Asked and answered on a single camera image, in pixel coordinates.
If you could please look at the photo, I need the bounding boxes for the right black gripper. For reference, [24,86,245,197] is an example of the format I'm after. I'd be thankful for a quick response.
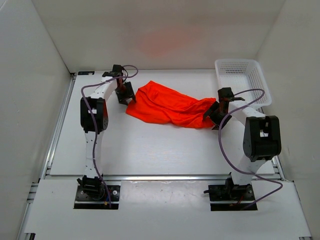
[203,101,233,131]

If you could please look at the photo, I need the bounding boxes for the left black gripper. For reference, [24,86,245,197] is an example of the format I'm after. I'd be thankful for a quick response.
[115,82,136,106]

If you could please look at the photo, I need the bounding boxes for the orange shorts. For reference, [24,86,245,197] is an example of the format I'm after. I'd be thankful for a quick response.
[126,81,216,129]

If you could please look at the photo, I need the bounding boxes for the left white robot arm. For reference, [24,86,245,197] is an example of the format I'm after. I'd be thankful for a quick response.
[77,67,136,204]

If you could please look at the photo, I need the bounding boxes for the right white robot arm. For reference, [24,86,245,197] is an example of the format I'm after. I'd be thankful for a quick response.
[202,97,282,201]

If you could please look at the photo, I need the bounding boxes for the white perforated plastic basket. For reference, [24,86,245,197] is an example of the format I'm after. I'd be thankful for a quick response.
[214,58,272,109]

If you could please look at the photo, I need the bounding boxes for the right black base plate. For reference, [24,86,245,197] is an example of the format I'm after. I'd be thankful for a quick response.
[203,179,258,212]

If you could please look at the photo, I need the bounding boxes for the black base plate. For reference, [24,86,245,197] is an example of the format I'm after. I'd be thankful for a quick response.
[203,179,258,212]
[73,185,121,210]

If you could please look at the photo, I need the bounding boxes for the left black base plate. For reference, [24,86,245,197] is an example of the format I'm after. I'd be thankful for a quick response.
[73,185,121,210]

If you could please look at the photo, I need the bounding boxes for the aluminium frame rail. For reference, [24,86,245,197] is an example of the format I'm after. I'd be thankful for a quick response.
[44,173,281,181]

